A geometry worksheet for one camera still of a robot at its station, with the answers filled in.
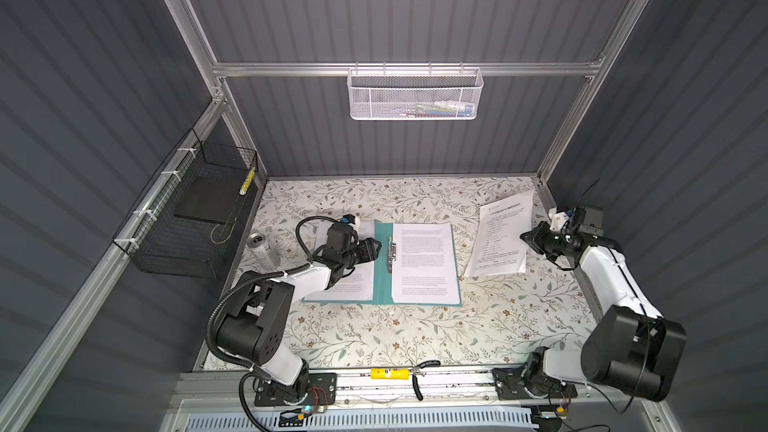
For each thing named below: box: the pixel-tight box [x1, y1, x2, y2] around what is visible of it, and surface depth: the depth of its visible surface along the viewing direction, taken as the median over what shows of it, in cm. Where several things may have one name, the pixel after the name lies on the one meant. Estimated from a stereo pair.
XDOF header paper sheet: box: [392, 222, 460, 304], surface depth 98 cm
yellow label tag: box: [371, 368, 410, 380], surface depth 76 cm
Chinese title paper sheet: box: [465, 189, 534, 277], surface depth 95 cm
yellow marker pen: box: [239, 167, 256, 196], surface depth 83 cm
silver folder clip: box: [388, 236, 397, 274], surface depth 98 cm
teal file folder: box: [302, 220, 462, 307], surface depth 93 cm
